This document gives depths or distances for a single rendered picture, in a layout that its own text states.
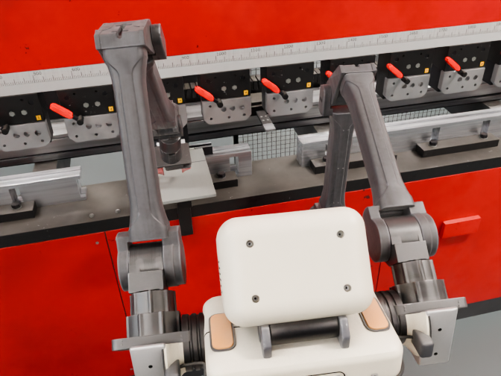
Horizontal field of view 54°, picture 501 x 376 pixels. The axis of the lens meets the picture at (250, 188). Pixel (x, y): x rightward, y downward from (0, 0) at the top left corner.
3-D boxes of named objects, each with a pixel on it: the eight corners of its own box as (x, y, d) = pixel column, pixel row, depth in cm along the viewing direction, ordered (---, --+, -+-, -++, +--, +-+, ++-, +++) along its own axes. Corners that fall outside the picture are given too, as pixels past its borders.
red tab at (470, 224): (441, 239, 189) (445, 224, 185) (438, 235, 190) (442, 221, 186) (476, 232, 191) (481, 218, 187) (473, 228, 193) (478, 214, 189)
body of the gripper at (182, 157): (151, 150, 137) (149, 136, 131) (188, 145, 139) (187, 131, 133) (154, 171, 135) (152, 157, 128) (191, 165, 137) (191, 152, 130)
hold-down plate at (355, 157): (314, 174, 168) (314, 167, 167) (309, 166, 173) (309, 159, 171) (396, 162, 174) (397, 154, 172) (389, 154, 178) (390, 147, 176)
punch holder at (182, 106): (139, 134, 150) (129, 83, 140) (137, 121, 156) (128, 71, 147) (188, 127, 152) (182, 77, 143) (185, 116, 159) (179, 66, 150)
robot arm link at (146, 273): (129, 303, 76) (164, 299, 76) (126, 239, 79) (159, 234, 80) (141, 308, 85) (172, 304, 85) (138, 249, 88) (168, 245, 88)
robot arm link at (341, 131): (326, 91, 106) (374, 87, 107) (319, 80, 111) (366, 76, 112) (312, 238, 133) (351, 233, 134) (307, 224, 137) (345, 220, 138)
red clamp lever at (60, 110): (51, 104, 134) (84, 121, 139) (52, 98, 138) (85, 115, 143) (48, 110, 135) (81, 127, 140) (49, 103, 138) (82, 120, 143)
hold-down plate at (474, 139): (422, 157, 175) (423, 151, 174) (414, 150, 180) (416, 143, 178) (497, 146, 180) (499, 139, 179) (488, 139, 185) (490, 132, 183)
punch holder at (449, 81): (440, 95, 167) (449, 46, 157) (426, 85, 173) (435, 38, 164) (479, 89, 169) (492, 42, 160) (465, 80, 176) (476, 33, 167)
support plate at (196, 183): (152, 206, 137) (151, 204, 136) (146, 158, 158) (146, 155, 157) (216, 196, 140) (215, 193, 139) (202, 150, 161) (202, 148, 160)
